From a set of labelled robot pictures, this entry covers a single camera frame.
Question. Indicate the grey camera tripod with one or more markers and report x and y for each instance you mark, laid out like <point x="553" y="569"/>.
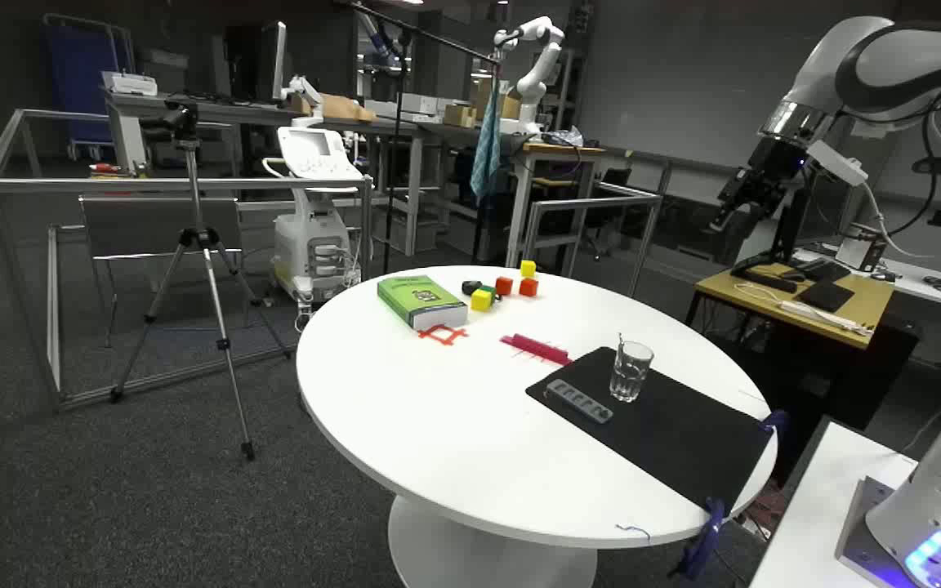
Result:
<point x="201" y="240"/>

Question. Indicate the clear glass cup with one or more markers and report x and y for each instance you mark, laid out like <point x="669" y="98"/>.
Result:
<point x="632" y="377"/>

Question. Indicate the black boom stand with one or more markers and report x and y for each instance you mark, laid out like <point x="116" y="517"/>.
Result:
<point x="394" y="165"/>

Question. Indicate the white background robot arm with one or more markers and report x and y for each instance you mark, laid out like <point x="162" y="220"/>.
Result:
<point x="536" y="60"/>

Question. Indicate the black pad on desk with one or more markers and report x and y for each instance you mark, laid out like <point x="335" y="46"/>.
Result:
<point x="825" y="294"/>

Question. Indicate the blue table clamp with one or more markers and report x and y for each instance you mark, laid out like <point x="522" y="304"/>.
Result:
<point x="700" y="541"/>
<point x="778" y="425"/>

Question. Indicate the orange plastic frame piece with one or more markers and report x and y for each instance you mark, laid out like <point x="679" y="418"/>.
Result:
<point x="441" y="333"/>

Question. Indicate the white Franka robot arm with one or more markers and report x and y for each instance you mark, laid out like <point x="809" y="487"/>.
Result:
<point x="905" y="66"/>

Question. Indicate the white table pedestal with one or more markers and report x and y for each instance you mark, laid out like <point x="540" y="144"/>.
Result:
<point x="473" y="551"/>

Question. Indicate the grey metal railing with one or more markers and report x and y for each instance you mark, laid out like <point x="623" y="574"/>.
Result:
<point x="589" y="203"/>

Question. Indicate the cardboard box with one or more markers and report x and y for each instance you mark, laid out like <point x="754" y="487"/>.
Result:
<point x="344" y="108"/>

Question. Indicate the black rectangular mat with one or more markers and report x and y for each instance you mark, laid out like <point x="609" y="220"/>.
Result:
<point x="669" y="434"/>

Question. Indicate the red cube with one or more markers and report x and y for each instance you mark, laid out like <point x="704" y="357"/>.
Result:
<point x="532" y="287"/>
<point x="506" y="286"/>

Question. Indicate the blue board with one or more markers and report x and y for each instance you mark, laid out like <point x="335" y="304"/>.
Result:
<point x="80" y="75"/>

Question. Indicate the blue hanging cloth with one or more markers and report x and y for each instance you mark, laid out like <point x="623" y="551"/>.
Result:
<point x="484" y="152"/>

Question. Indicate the green book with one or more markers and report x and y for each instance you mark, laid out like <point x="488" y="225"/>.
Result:
<point x="421" y="294"/>

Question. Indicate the black camera on tripod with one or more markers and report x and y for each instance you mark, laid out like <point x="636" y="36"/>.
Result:
<point x="180" y="120"/>

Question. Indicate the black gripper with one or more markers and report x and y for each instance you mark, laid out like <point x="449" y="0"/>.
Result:
<point x="775" y="175"/>

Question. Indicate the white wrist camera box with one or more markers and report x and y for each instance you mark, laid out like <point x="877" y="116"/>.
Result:
<point x="837" y="165"/>

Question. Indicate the grey metal frame barrier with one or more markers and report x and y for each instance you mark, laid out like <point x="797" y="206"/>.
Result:
<point x="164" y="183"/>

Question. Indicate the small black object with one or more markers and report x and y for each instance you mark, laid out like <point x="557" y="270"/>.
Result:
<point x="467" y="286"/>

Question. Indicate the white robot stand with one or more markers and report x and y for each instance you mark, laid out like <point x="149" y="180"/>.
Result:
<point x="809" y="523"/>

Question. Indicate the white wheeled equipment cart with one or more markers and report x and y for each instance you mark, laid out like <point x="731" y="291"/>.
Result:
<point x="316" y="232"/>

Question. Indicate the wooden top desk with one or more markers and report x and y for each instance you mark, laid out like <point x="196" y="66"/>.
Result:
<point x="797" y="314"/>

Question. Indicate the yellow cube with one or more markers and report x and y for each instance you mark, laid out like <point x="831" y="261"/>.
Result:
<point x="526" y="270"/>
<point x="482" y="301"/>

